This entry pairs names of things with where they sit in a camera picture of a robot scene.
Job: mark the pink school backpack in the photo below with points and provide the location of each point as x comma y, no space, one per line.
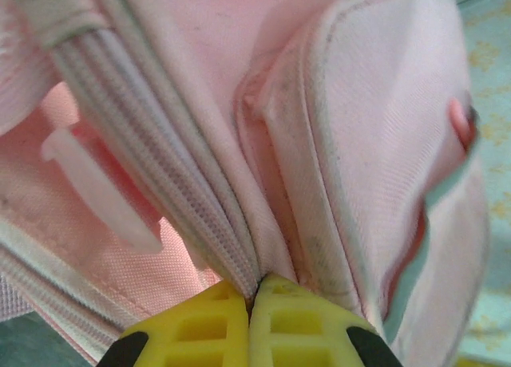
247,123

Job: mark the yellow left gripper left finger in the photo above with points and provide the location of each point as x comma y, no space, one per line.
207,331

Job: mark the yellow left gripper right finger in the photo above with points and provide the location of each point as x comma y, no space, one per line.
303,327

